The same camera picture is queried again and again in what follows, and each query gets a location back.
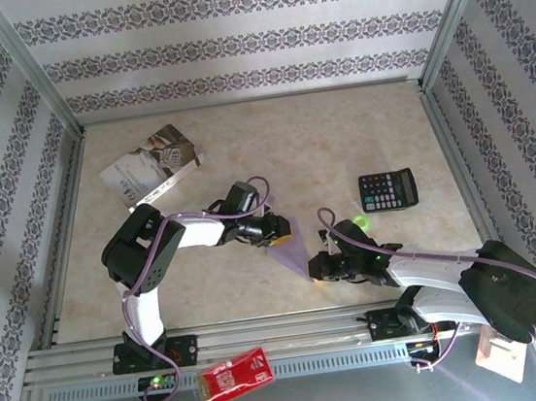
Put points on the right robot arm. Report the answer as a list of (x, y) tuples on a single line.
[(499, 289)]

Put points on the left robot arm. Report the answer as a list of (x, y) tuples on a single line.
[(142, 250)]

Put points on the black calculator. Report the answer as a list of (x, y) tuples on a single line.
[(388, 190)]

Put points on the white photo-cover book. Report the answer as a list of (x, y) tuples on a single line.
[(151, 168)]

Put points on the red packet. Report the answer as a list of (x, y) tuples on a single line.
[(236, 378)]

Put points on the pink blister package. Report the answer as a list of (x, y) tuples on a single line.
[(500, 360)]

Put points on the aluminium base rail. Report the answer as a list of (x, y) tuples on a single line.
[(289, 330)]

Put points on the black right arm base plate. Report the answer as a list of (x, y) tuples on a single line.
[(381, 326)]

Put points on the aluminium rear rail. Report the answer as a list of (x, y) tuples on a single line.
[(246, 99)]

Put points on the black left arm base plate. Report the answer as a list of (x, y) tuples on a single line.
[(183, 350)]

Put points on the aluminium side rail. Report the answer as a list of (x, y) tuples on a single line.
[(64, 235), (459, 162)]

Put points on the aluminium frame post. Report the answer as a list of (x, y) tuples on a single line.
[(29, 68), (453, 16)]

